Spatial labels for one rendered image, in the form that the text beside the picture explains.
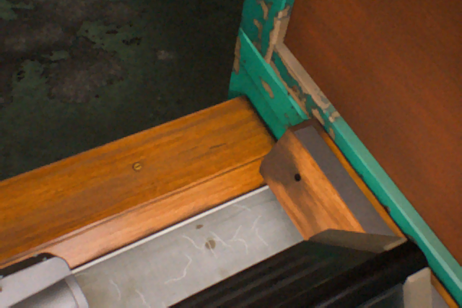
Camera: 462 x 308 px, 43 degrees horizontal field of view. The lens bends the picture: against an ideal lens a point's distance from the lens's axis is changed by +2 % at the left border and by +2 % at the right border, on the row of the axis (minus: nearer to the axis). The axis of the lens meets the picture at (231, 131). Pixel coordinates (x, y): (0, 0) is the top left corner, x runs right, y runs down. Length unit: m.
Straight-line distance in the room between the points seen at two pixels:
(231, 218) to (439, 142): 0.26
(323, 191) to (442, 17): 0.20
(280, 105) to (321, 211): 0.15
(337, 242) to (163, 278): 0.37
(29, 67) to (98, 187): 1.18
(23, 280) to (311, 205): 0.27
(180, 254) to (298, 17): 0.28
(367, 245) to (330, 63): 0.34
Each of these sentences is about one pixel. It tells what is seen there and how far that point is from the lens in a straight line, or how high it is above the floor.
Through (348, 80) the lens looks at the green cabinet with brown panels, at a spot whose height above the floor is 0.92.
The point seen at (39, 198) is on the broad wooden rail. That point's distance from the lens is 0.63.
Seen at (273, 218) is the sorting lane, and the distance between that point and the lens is 0.65.
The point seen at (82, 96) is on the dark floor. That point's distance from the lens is 1.70.
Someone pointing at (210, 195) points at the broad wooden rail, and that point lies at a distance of 0.64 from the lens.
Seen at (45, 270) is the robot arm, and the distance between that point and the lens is 0.46.
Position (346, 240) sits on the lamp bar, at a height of 1.08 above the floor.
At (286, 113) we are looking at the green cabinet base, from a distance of 0.64.
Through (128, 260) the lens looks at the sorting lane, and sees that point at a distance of 0.62.
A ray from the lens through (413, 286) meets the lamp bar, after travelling 0.24.
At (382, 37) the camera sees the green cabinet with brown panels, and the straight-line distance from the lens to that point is 0.50.
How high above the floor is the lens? 1.31
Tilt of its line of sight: 54 degrees down
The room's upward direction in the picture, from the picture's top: 11 degrees clockwise
